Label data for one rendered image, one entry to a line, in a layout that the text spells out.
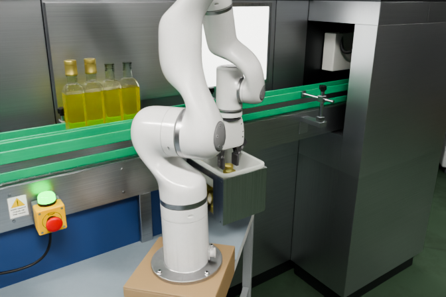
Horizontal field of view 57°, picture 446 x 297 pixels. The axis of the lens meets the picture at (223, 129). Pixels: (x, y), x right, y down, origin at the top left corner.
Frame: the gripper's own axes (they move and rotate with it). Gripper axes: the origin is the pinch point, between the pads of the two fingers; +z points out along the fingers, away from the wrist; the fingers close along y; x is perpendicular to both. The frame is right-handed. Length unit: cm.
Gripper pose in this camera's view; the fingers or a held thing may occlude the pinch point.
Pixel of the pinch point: (228, 161)
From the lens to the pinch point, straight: 134.5
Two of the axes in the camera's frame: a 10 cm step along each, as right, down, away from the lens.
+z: -0.1, 9.5, 3.1
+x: 5.7, 2.6, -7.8
